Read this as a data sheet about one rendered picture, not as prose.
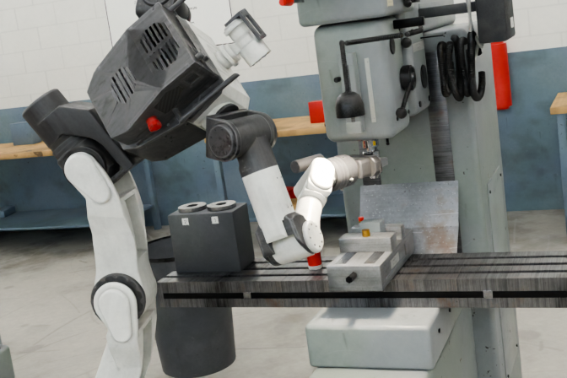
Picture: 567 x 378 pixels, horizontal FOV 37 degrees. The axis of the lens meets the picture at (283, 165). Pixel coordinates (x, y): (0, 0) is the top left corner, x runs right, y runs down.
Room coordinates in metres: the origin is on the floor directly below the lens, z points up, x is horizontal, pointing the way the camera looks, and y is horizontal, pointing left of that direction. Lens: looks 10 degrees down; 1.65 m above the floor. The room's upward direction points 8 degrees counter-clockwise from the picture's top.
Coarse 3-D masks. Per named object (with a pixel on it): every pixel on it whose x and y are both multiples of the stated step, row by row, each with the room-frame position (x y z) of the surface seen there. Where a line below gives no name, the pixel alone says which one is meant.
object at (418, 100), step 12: (408, 36) 2.37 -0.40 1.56; (420, 36) 2.49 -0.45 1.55; (408, 48) 2.37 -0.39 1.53; (420, 48) 2.47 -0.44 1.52; (408, 60) 2.37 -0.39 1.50; (420, 60) 2.46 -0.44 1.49; (420, 72) 2.44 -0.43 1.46; (420, 84) 2.43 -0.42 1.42; (408, 96) 2.37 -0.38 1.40; (420, 96) 2.41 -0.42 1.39; (408, 108) 2.37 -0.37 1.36; (420, 108) 2.40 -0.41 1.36
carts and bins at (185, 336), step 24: (168, 240) 4.34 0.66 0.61; (168, 264) 3.90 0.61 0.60; (168, 312) 3.93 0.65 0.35; (192, 312) 3.92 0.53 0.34; (216, 312) 3.97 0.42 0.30; (168, 336) 3.95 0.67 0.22; (192, 336) 3.92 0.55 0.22; (216, 336) 3.97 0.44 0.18; (168, 360) 3.98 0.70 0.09; (192, 360) 3.93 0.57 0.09; (216, 360) 3.96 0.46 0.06
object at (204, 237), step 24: (168, 216) 2.54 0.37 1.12; (192, 216) 2.51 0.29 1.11; (216, 216) 2.48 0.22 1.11; (240, 216) 2.52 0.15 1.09; (192, 240) 2.52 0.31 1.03; (216, 240) 2.49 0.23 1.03; (240, 240) 2.49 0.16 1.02; (192, 264) 2.52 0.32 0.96; (216, 264) 2.49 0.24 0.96; (240, 264) 2.47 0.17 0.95
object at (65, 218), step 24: (288, 120) 6.67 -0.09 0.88; (312, 120) 6.24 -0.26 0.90; (0, 144) 7.92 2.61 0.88; (24, 144) 7.58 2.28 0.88; (144, 168) 7.32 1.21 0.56; (216, 168) 6.32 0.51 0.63; (288, 192) 6.58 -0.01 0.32; (0, 216) 7.67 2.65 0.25; (24, 216) 7.60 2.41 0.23; (48, 216) 7.44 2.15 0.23; (72, 216) 7.29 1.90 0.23; (336, 216) 6.00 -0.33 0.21
